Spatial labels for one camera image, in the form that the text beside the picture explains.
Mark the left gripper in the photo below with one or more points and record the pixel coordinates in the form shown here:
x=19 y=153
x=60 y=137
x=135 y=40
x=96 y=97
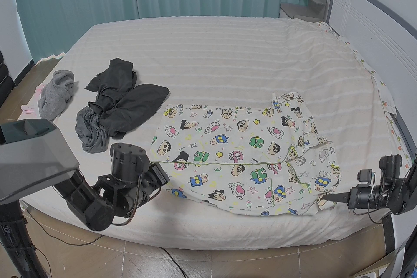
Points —
x=151 y=187

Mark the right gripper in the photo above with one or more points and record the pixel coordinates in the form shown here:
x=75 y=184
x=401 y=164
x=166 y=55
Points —
x=363 y=198

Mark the white printed pyjama top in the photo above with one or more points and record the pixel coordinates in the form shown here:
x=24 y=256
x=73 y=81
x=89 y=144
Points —
x=244 y=153

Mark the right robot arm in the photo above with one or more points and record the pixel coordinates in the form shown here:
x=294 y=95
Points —
x=400 y=195

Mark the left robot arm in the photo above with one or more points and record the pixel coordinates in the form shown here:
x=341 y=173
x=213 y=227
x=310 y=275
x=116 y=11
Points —
x=32 y=156

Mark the dark grey garment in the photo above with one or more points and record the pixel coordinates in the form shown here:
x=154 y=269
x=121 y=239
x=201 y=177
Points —
x=93 y=138

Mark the black garment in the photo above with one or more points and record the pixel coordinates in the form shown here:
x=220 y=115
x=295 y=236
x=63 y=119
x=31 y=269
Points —
x=133 y=107

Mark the grey knit garment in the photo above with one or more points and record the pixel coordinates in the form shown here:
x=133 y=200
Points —
x=55 y=96

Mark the pink garment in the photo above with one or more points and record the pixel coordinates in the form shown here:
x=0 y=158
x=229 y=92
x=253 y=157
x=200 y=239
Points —
x=29 y=107

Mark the bed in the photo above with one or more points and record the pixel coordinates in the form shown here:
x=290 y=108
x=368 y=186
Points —
x=228 y=55

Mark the black chest of drawers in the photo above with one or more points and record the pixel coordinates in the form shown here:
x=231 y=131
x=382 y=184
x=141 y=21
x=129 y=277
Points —
x=5 y=81

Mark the grey bedside table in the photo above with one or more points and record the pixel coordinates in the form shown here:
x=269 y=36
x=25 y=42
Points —
x=299 y=9

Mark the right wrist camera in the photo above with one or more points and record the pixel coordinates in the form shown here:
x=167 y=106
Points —
x=364 y=176

